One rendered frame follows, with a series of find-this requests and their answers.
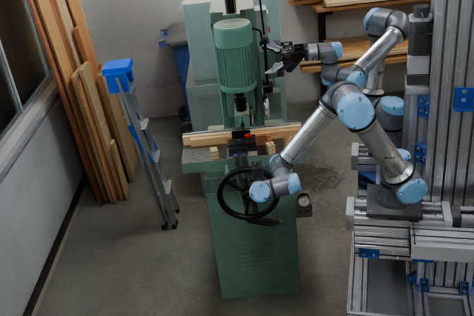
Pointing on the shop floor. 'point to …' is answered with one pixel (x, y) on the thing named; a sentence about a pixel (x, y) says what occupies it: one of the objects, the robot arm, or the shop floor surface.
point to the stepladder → (120, 77)
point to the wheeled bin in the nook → (180, 53)
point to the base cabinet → (254, 248)
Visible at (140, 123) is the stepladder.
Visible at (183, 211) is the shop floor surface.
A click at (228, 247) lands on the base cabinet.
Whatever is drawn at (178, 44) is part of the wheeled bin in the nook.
